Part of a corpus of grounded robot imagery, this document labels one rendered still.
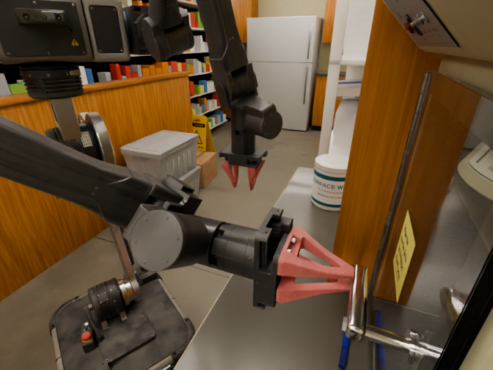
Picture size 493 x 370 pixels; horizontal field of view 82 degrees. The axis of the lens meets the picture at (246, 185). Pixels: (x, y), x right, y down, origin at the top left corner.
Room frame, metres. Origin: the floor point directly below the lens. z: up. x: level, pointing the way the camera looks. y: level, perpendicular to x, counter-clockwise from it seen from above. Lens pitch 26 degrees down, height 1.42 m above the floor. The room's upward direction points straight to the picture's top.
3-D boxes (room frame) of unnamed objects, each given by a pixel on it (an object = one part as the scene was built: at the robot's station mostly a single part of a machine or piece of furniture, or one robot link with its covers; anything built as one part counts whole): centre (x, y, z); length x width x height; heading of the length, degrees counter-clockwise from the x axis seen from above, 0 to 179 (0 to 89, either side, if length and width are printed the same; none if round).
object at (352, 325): (0.19, -0.12, 1.20); 0.10 x 0.05 x 0.03; 157
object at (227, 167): (0.64, 0.02, 1.14); 0.07 x 0.07 x 0.09; 68
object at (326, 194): (0.84, -0.28, 1.02); 0.13 x 0.13 x 0.15
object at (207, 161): (2.99, 0.55, 0.14); 0.41 x 0.32 x 0.28; 164
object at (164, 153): (2.41, 0.74, 0.49); 0.60 x 0.42 x 0.33; 158
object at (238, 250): (0.27, 0.00, 1.20); 0.07 x 0.07 x 0.10; 69
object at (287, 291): (0.24, -0.07, 1.20); 0.09 x 0.07 x 0.07; 69
